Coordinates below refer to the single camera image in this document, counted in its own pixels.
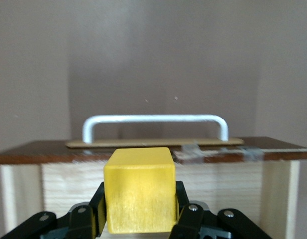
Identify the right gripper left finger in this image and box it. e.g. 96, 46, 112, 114
0, 181, 107, 239

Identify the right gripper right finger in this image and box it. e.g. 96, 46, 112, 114
168, 180, 272, 239

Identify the light wood drawer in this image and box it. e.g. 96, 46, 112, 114
0, 136, 307, 239

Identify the yellow wooden block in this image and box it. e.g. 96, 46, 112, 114
103, 147, 178, 235

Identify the white metal drawer handle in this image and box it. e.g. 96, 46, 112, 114
82, 114, 230, 145

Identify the tan handle backing plate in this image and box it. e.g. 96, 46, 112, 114
65, 137, 245, 149

